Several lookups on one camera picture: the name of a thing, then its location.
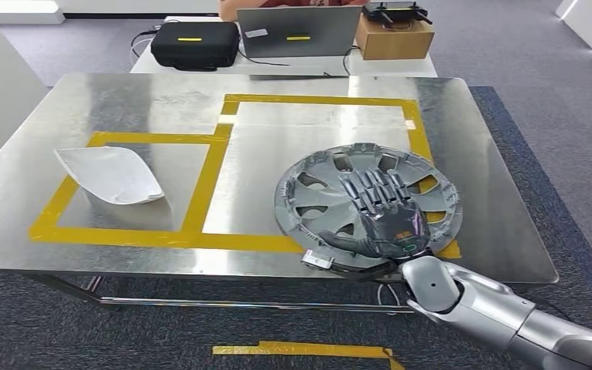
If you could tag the black case yellow stripe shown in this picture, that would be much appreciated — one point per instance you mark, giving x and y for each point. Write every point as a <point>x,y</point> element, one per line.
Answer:
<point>194,51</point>

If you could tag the white curved plastic part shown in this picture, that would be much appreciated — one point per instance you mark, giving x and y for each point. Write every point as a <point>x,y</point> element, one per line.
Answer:
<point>112,176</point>

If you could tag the steel workbench table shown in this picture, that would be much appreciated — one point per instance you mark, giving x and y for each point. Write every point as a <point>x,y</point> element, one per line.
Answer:
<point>122,112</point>

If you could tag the black device with antennas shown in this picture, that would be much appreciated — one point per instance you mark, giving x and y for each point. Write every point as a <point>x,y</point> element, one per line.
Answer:
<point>395,11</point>

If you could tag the grey plastic wheel hubcap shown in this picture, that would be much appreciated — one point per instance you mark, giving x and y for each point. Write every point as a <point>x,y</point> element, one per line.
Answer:
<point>326,196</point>

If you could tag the white desk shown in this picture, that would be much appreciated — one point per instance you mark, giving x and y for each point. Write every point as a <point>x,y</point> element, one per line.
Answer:
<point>301,67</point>

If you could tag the yellow table tape outline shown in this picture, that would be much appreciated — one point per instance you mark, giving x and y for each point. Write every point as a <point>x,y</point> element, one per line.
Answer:
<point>137,139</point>

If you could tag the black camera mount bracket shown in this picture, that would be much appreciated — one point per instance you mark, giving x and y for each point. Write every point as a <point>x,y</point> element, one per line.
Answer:
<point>367,273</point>

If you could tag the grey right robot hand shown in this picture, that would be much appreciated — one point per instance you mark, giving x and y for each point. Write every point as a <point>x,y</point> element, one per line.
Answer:
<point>393,230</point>

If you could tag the person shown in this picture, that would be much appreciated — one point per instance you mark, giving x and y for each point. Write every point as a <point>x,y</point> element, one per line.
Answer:
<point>229,10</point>

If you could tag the grey laptop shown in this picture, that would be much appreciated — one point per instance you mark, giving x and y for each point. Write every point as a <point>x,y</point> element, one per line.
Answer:
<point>275,23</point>

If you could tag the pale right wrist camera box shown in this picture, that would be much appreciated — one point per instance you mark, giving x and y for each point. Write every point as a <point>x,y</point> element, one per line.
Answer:
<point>318,260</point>

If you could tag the brown cardboard box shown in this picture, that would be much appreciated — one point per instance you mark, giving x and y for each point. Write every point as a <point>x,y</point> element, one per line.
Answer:
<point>395,43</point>

